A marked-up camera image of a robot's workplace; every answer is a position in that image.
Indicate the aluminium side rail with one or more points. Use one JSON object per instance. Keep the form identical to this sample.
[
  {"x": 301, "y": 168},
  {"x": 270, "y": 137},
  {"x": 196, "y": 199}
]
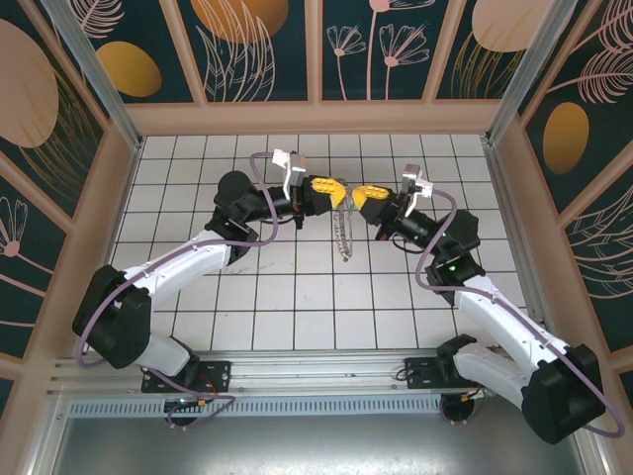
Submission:
[{"x": 513, "y": 213}]

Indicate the wall panel with feather outlines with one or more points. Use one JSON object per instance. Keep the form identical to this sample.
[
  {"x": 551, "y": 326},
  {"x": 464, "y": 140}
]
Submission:
[{"x": 603, "y": 267}]

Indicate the wall panel with golden oval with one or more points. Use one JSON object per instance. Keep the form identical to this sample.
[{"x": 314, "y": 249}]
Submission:
[{"x": 168, "y": 74}]

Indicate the wall panel with leaf outlines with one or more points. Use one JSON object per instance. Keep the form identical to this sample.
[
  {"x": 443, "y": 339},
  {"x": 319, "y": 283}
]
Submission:
[{"x": 237, "y": 59}]

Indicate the wall panel with gold lines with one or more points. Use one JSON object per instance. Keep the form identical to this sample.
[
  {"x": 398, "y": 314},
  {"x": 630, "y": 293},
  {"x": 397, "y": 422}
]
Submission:
[{"x": 29, "y": 99}]

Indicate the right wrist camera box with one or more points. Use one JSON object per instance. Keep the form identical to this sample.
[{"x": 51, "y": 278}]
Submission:
[{"x": 413, "y": 180}]

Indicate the wall panel with flower outlines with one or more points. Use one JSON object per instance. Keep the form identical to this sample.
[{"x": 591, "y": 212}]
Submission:
[{"x": 366, "y": 74}]

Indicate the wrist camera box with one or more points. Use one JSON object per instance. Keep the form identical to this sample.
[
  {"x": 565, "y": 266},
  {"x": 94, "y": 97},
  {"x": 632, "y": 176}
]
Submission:
[
  {"x": 413, "y": 180},
  {"x": 294, "y": 170}
]

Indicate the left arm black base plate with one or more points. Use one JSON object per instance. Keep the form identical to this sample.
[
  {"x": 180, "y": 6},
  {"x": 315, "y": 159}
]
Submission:
[{"x": 217, "y": 376}]

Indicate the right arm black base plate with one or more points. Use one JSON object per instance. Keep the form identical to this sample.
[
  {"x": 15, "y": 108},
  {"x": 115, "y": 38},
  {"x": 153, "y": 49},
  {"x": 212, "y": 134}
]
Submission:
[{"x": 420, "y": 373}]

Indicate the aluminium front frame bar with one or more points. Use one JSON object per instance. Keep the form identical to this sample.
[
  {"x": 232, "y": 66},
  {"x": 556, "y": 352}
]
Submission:
[
  {"x": 601, "y": 460},
  {"x": 47, "y": 445}
]

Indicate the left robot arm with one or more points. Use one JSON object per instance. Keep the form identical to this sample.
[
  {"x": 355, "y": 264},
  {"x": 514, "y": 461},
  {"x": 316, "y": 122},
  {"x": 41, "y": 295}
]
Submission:
[{"x": 173, "y": 267}]

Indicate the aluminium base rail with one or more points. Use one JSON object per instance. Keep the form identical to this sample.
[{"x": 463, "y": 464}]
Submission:
[{"x": 306, "y": 371}]

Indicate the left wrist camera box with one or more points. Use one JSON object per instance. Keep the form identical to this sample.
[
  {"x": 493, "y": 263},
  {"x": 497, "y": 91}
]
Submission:
[{"x": 294, "y": 170}]

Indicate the aluminium corner post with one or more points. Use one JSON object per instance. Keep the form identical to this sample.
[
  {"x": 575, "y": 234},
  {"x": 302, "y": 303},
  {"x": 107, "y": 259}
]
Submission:
[
  {"x": 524, "y": 74},
  {"x": 99, "y": 84}
]

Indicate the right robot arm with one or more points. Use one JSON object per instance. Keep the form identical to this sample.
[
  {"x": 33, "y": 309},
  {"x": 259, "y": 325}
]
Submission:
[{"x": 504, "y": 316}]

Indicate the grey metal sheet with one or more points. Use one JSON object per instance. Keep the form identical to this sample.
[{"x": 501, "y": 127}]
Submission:
[{"x": 316, "y": 445}]

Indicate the wall panel oval and feather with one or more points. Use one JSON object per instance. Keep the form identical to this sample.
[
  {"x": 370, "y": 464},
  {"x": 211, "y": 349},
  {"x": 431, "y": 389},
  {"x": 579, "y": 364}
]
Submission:
[{"x": 593, "y": 123}]

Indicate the wall panel with pale disc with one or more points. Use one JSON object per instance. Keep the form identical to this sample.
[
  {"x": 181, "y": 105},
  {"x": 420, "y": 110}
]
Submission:
[{"x": 460, "y": 74}]

